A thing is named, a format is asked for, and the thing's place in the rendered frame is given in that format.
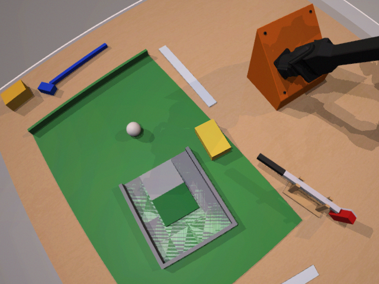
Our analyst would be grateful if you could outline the red golf putter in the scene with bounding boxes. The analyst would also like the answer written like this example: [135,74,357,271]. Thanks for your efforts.
[257,153,357,225]

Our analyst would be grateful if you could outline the green putting mat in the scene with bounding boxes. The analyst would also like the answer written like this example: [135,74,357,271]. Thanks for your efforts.
[33,55,302,284]

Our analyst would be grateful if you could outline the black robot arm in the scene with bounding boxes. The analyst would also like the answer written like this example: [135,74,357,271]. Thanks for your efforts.
[274,36,379,83]

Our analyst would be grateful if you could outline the white ball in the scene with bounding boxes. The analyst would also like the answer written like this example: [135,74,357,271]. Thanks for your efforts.
[127,122,141,136]

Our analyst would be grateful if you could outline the blue putter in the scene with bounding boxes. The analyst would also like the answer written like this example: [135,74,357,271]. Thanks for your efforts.
[38,43,107,96]

